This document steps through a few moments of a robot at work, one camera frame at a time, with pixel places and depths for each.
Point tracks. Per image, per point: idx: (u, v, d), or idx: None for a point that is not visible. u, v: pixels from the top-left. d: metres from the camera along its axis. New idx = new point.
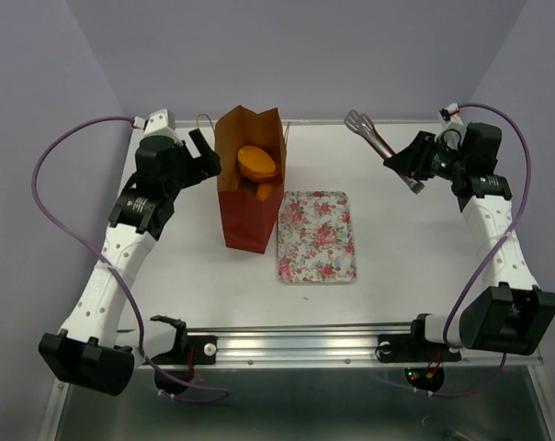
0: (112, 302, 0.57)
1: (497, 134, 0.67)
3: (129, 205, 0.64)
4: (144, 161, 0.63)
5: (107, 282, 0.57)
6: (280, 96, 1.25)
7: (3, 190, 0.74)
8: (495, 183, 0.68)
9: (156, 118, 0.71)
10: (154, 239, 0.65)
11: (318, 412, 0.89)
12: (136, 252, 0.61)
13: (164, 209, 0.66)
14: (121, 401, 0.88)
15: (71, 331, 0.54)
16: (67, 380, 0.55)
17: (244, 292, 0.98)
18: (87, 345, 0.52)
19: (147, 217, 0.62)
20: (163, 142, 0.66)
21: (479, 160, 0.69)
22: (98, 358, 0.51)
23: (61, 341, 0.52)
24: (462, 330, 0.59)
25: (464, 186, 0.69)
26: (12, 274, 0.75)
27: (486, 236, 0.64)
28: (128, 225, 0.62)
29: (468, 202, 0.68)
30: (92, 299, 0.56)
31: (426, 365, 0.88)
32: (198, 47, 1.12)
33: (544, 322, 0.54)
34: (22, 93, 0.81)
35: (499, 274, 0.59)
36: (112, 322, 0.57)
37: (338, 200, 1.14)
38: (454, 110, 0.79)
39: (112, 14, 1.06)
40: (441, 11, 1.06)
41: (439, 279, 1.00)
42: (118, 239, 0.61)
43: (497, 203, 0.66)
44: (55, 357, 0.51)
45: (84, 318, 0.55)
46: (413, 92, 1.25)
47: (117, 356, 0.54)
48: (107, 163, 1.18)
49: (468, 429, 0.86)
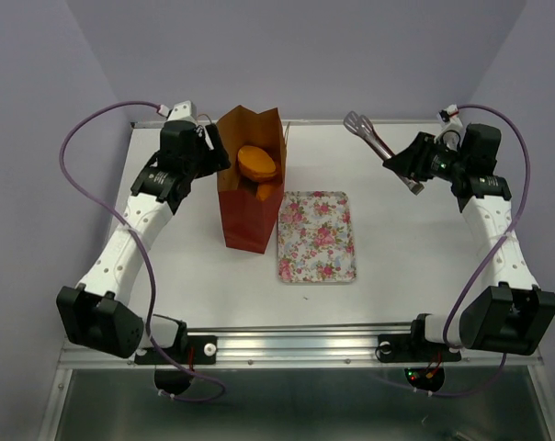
0: (129, 262, 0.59)
1: (497, 135, 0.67)
3: (150, 178, 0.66)
4: (168, 138, 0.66)
5: (126, 243, 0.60)
6: (281, 96, 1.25)
7: (3, 189, 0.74)
8: (495, 183, 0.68)
9: (181, 107, 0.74)
10: (172, 211, 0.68)
11: (318, 412, 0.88)
12: (155, 219, 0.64)
13: (183, 185, 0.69)
14: (121, 401, 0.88)
15: (88, 285, 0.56)
16: (79, 335, 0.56)
17: (244, 292, 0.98)
18: (104, 298, 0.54)
19: (167, 189, 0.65)
20: (186, 124, 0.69)
21: (479, 161, 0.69)
22: (113, 310, 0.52)
23: (77, 293, 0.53)
24: (462, 330, 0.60)
25: (464, 186, 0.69)
26: (11, 275, 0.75)
27: (485, 237, 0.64)
28: (149, 195, 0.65)
29: (468, 202, 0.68)
30: (110, 257, 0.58)
31: (426, 366, 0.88)
32: (198, 47, 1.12)
33: (544, 322, 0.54)
34: (22, 93, 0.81)
35: (499, 273, 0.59)
36: (127, 282, 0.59)
37: (338, 200, 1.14)
38: (453, 112, 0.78)
39: (111, 14, 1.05)
40: (440, 11, 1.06)
41: (439, 279, 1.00)
42: (138, 206, 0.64)
43: (497, 204, 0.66)
44: (71, 309, 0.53)
45: (102, 273, 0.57)
46: (413, 92, 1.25)
47: (128, 314, 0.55)
48: (107, 163, 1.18)
49: (468, 430, 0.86)
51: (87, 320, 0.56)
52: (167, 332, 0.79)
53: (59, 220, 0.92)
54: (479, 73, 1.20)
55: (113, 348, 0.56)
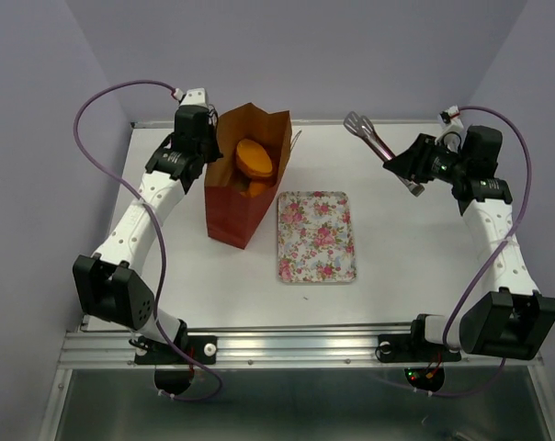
0: (142, 234, 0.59)
1: (497, 138, 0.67)
3: (164, 157, 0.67)
4: (182, 119, 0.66)
5: (140, 216, 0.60)
6: (281, 96, 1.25)
7: (2, 189, 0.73)
8: (496, 186, 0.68)
9: (195, 94, 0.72)
10: (184, 192, 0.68)
11: (318, 412, 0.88)
12: (169, 196, 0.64)
13: (196, 167, 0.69)
14: (121, 401, 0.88)
15: (104, 254, 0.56)
16: (92, 307, 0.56)
17: (244, 292, 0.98)
18: (119, 265, 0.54)
19: (180, 169, 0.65)
20: (200, 106, 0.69)
21: (480, 163, 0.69)
22: (128, 278, 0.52)
23: (93, 262, 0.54)
24: (463, 333, 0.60)
25: (463, 189, 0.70)
26: (11, 275, 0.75)
27: (487, 242, 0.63)
28: (162, 173, 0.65)
29: (469, 205, 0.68)
30: (125, 229, 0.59)
31: (426, 366, 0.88)
32: (198, 47, 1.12)
33: (544, 328, 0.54)
34: (21, 94, 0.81)
35: (499, 277, 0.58)
36: (140, 254, 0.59)
37: (338, 200, 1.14)
38: (455, 113, 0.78)
39: (111, 14, 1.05)
40: (440, 11, 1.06)
41: (439, 278, 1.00)
42: (152, 184, 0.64)
43: (499, 208, 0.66)
44: (85, 277, 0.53)
45: (117, 243, 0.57)
46: (414, 92, 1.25)
47: (141, 285, 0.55)
48: (107, 163, 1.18)
49: (467, 429, 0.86)
51: (101, 290, 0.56)
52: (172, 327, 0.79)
53: (59, 220, 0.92)
54: (480, 73, 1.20)
55: (126, 319, 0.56)
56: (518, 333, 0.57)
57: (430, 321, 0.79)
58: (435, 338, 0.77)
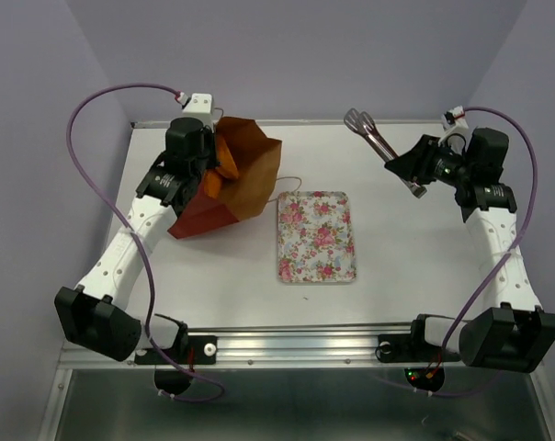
0: (129, 265, 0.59)
1: (504, 143, 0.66)
3: (156, 180, 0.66)
4: (175, 141, 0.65)
5: (127, 247, 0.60)
6: (281, 96, 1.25)
7: (1, 189, 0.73)
8: (501, 193, 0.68)
9: (201, 101, 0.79)
10: (176, 214, 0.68)
11: (318, 412, 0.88)
12: (158, 223, 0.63)
13: (188, 187, 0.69)
14: (120, 401, 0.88)
15: (87, 287, 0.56)
16: (73, 336, 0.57)
17: (244, 292, 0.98)
18: (100, 301, 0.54)
19: (173, 192, 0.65)
20: (191, 124, 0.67)
21: (483, 168, 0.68)
22: (109, 315, 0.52)
23: (75, 295, 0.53)
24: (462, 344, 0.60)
25: (468, 196, 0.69)
26: (11, 274, 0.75)
27: (490, 251, 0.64)
28: (153, 197, 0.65)
29: (472, 212, 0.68)
30: (109, 259, 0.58)
31: (426, 365, 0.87)
32: (198, 47, 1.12)
33: (545, 344, 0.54)
34: (21, 93, 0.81)
35: (502, 292, 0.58)
36: (126, 286, 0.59)
37: (338, 200, 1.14)
38: (458, 115, 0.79)
39: (111, 14, 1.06)
40: (440, 11, 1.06)
41: (438, 278, 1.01)
42: (142, 209, 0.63)
43: (501, 218, 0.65)
44: (67, 310, 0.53)
45: (101, 277, 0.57)
46: (413, 92, 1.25)
47: (124, 315, 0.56)
48: (107, 163, 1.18)
49: (468, 429, 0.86)
51: (84, 320, 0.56)
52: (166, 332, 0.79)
53: (59, 220, 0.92)
54: (480, 73, 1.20)
55: (108, 348, 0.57)
56: (518, 346, 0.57)
57: (433, 324, 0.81)
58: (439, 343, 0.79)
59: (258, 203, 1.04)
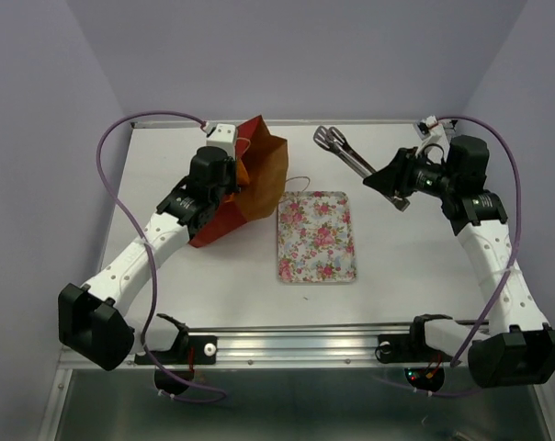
0: (136, 274, 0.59)
1: (485, 152, 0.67)
3: (176, 200, 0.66)
4: (198, 168, 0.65)
5: (138, 255, 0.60)
6: (281, 96, 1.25)
7: (0, 189, 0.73)
8: (489, 203, 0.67)
9: (224, 130, 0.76)
10: (189, 237, 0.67)
11: (319, 413, 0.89)
12: (173, 240, 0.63)
13: (205, 212, 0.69)
14: (121, 401, 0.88)
15: (93, 288, 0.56)
16: (68, 338, 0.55)
17: (243, 292, 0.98)
18: (103, 303, 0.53)
19: (190, 215, 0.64)
20: (217, 154, 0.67)
21: (467, 178, 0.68)
22: (108, 319, 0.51)
23: (80, 293, 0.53)
24: (473, 367, 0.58)
25: (457, 209, 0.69)
26: (11, 275, 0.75)
27: (489, 269, 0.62)
28: (171, 216, 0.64)
29: (464, 228, 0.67)
30: (120, 265, 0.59)
31: (426, 365, 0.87)
32: (198, 47, 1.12)
33: None
34: (20, 92, 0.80)
35: (508, 315, 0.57)
36: (130, 294, 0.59)
37: (338, 200, 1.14)
38: (433, 123, 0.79)
39: (111, 13, 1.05)
40: (440, 11, 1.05)
41: (439, 278, 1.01)
42: (159, 223, 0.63)
43: (494, 231, 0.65)
44: (69, 308, 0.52)
45: (108, 279, 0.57)
46: (413, 91, 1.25)
47: (122, 327, 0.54)
48: (107, 163, 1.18)
49: (467, 429, 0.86)
51: (83, 322, 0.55)
52: (162, 337, 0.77)
53: (59, 220, 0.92)
54: (480, 73, 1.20)
55: (99, 357, 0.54)
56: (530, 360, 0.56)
57: (432, 328, 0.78)
58: (441, 345, 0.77)
59: (270, 207, 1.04)
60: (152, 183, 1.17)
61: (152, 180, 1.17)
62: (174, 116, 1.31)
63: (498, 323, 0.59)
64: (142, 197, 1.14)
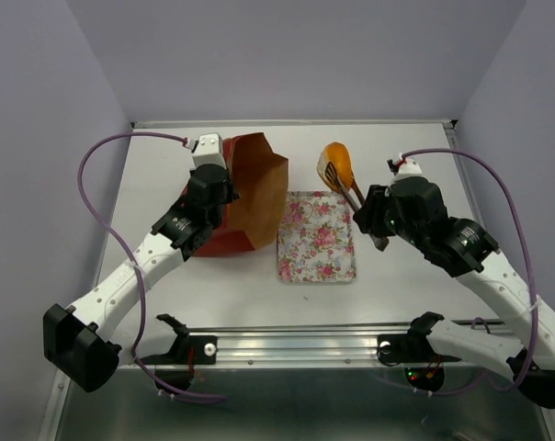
0: (123, 297, 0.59)
1: (434, 189, 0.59)
3: (174, 221, 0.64)
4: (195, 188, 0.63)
5: (127, 278, 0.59)
6: (281, 95, 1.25)
7: None
8: (473, 234, 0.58)
9: (209, 141, 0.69)
10: (185, 258, 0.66)
11: (319, 412, 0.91)
12: (164, 262, 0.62)
13: (203, 234, 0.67)
14: (121, 399, 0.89)
15: (78, 310, 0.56)
16: (52, 356, 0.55)
17: (245, 295, 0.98)
18: (84, 329, 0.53)
19: (185, 237, 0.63)
20: (216, 174, 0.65)
21: (435, 220, 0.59)
22: (89, 344, 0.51)
23: (64, 314, 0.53)
24: (531, 395, 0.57)
25: (449, 257, 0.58)
26: (8, 275, 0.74)
27: (515, 312, 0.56)
28: (164, 237, 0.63)
29: (465, 275, 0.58)
30: (108, 287, 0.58)
31: (426, 365, 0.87)
32: (197, 45, 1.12)
33: None
34: (16, 89, 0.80)
35: None
36: (116, 317, 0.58)
37: (338, 200, 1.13)
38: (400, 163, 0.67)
39: (108, 11, 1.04)
40: (438, 9, 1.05)
41: (437, 278, 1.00)
42: (152, 245, 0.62)
43: (501, 266, 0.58)
44: (52, 329, 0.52)
45: (95, 302, 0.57)
46: (414, 90, 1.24)
47: (107, 352, 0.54)
48: (108, 163, 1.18)
49: (468, 429, 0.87)
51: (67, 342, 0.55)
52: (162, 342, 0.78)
53: (58, 220, 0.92)
54: (481, 72, 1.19)
55: (79, 378, 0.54)
56: None
57: (443, 340, 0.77)
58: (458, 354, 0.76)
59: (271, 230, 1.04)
60: (151, 185, 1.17)
61: (152, 182, 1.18)
62: (173, 115, 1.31)
63: (541, 357, 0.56)
64: (142, 199, 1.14)
